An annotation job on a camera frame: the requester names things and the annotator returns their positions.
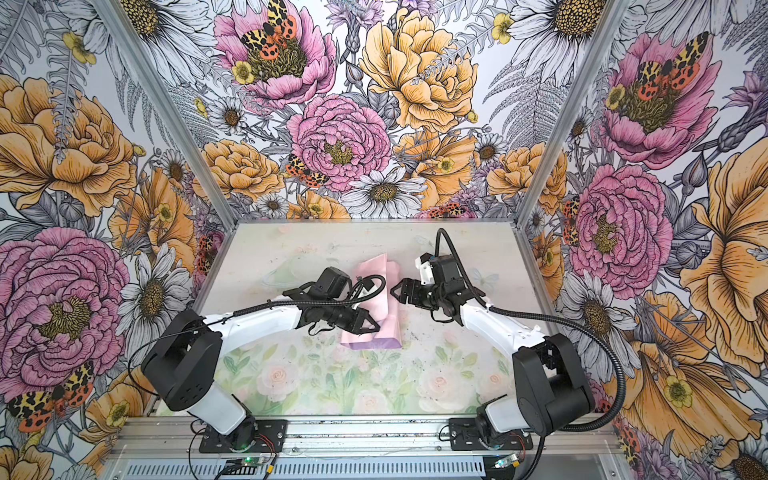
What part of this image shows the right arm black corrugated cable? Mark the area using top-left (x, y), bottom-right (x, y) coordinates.
top-left (434, 227), bottom-right (627, 433)

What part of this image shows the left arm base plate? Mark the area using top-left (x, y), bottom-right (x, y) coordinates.
top-left (198, 417), bottom-right (289, 454)

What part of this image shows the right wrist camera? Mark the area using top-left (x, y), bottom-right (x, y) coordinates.
top-left (415, 253), bottom-right (462, 285)

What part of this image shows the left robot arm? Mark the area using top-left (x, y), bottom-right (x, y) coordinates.
top-left (141, 275), bottom-right (386, 452)

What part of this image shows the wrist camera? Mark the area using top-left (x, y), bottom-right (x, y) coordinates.
top-left (415, 253), bottom-right (462, 285)
top-left (310, 267), bottom-right (351, 300)

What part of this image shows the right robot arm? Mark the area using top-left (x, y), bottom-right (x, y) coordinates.
top-left (390, 279), bottom-right (601, 448)

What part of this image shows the purple wrapping paper sheet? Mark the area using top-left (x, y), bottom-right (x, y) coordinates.
top-left (340, 253), bottom-right (402, 350)

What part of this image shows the aluminium front rail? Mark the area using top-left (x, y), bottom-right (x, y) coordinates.
top-left (107, 415), bottom-right (625, 460)

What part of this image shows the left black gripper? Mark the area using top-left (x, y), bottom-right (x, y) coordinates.
top-left (323, 296), bottom-right (380, 335)

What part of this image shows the white slotted cable duct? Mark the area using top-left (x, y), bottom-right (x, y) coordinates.
top-left (112, 456), bottom-right (486, 479)

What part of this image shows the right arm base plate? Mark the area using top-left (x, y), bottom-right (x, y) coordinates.
top-left (447, 417), bottom-right (533, 452)

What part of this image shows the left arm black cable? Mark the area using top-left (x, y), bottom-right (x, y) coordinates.
top-left (127, 274), bottom-right (388, 397)

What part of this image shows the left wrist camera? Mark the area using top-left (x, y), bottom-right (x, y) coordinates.
top-left (310, 267), bottom-right (351, 300)

